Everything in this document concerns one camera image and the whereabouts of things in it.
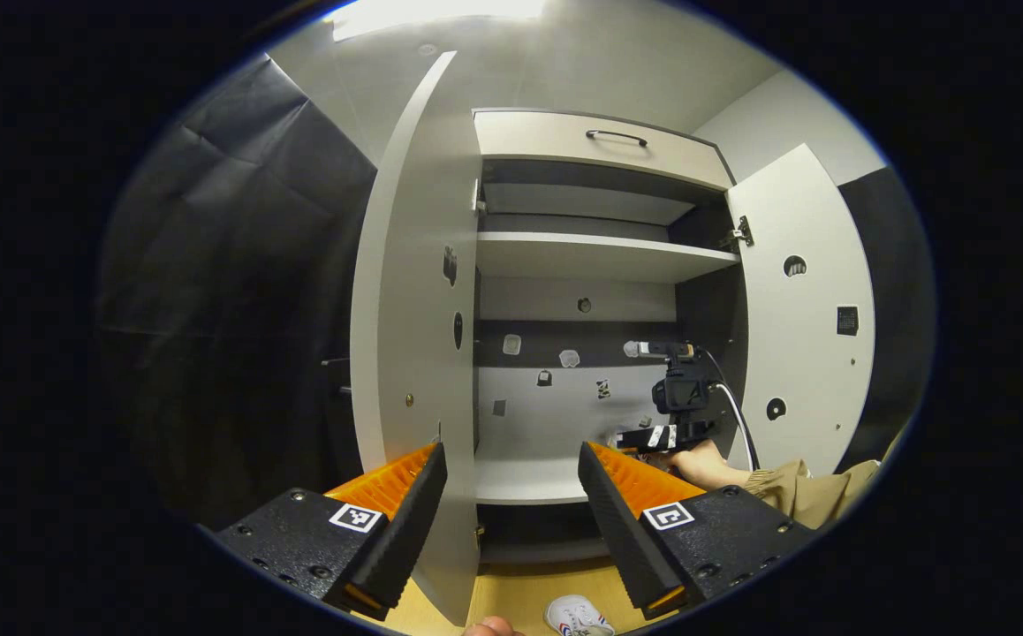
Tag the white cabinet shelf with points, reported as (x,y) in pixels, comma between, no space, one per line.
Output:
(582,203)
(529,477)
(591,254)

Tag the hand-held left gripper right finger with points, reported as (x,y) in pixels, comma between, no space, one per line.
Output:
(613,521)

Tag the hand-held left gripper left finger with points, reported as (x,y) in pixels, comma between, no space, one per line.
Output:
(410,526)

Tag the metal door hinge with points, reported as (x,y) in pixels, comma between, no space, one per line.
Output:
(738,234)
(479,199)

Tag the black backdrop cloth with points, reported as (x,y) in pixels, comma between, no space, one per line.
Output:
(229,291)
(896,291)

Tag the white cabinet door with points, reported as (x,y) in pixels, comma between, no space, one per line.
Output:
(807,371)
(414,265)

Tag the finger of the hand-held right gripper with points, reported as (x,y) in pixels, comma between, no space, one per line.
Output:
(633,439)

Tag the white shoe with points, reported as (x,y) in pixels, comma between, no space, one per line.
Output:
(578,614)

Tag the white shoe cabinet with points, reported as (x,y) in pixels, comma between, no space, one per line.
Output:
(556,415)

